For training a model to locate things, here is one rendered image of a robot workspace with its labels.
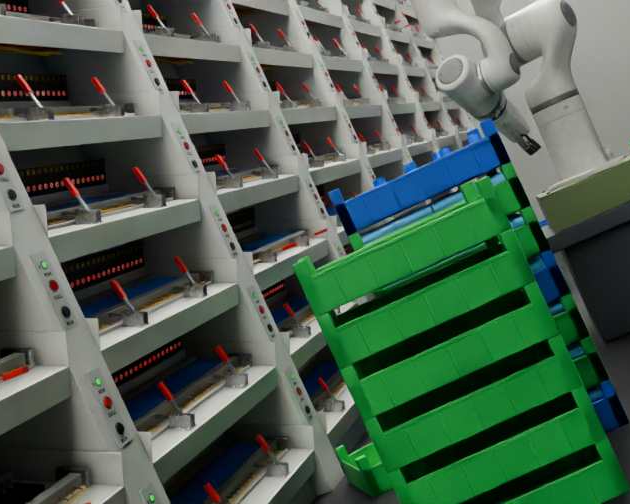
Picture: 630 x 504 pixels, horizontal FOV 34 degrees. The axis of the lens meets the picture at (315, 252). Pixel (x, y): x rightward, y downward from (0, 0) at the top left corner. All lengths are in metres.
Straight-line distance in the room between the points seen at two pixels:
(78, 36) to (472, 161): 0.80
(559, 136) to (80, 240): 1.23
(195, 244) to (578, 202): 0.87
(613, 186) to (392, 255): 1.07
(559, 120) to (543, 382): 1.13
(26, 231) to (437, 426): 0.67
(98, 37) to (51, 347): 0.79
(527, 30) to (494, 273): 1.14
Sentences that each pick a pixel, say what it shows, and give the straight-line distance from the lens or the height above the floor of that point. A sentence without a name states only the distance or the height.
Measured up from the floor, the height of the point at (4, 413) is 0.46.
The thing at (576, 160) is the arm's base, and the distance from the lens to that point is 2.51.
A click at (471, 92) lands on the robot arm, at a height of 0.64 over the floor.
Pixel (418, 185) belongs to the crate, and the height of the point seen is 0.51.
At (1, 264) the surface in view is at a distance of 1.54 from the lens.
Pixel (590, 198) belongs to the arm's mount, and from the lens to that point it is 2.43.
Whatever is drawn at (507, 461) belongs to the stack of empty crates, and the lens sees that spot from 1.50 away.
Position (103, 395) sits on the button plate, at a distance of 1.60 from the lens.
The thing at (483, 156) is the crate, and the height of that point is 0.51.
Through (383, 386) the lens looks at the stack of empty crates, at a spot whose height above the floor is 0.27.
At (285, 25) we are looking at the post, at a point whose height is 1.19.
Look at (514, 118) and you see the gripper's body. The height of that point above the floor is 0.55.
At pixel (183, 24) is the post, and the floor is 1.18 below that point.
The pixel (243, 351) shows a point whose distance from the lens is 2.21.
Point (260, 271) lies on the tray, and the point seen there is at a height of 0.48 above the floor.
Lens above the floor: 0.51
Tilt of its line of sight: 1 degrees down
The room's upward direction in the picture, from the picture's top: 25 degrees counter-clockwise
